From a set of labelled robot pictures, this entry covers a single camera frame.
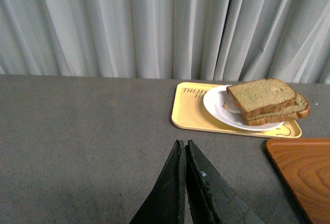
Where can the white round plate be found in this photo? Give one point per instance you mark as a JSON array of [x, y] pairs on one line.
[[214, 100]]

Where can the yellow bear tray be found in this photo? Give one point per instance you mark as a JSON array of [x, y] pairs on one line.
[[190, 113]]

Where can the bread slice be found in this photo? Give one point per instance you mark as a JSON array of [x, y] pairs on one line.
[[263, 96], [300, 109]]

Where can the toy fried egg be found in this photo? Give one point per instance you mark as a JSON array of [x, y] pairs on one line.
[[231, 107]]

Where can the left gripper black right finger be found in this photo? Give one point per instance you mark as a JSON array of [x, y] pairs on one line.
[[210, 197]]

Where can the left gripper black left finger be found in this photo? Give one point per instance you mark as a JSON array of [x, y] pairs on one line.
[[166, 201]]

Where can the grey pleated curtain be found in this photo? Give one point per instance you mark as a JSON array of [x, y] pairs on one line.
[[217, 40]]

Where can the brown wood-grain tray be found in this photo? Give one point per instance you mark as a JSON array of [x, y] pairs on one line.
[[304, 165]]

